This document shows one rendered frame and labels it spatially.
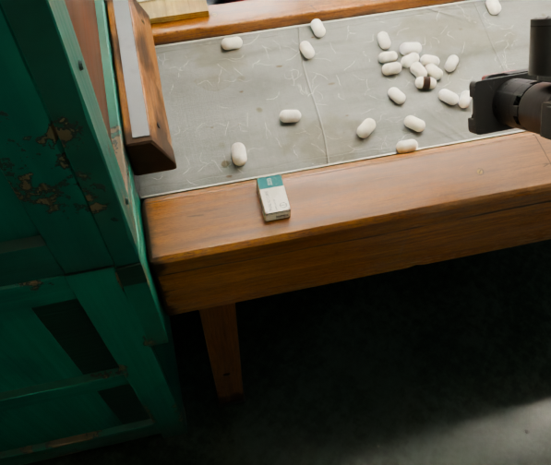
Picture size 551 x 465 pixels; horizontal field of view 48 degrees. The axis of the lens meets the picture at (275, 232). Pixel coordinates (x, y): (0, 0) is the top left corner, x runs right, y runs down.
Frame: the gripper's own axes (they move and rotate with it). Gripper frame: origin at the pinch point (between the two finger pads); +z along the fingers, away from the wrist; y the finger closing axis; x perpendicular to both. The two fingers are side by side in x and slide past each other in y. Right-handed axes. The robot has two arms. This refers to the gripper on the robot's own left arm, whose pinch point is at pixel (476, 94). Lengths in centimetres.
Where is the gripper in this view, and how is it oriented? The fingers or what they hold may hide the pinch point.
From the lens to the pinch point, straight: 90.7
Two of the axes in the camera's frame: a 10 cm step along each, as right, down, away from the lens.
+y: -9.7, 1.9, -1.4
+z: -1.9, -3.1, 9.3
